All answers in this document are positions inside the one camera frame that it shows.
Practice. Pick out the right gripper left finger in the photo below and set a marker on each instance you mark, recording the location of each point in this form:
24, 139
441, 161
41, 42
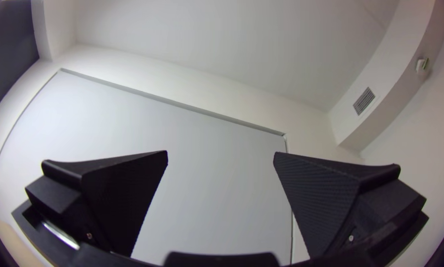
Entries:
114, 200

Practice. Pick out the small white wall device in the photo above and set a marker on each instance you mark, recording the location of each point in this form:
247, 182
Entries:
422, 65

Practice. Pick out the white air vent grille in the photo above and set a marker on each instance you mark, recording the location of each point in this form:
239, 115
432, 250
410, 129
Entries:
364, 101

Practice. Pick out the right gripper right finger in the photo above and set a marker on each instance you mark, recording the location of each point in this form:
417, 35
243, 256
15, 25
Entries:
326, 200

